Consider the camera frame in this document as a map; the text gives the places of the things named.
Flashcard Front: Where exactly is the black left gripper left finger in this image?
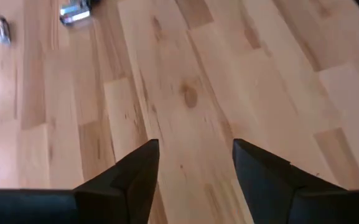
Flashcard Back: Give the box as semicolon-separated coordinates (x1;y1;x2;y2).
0;139;161;224

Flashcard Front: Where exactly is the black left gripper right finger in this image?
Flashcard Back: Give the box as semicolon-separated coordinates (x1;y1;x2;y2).
232;139;359;224

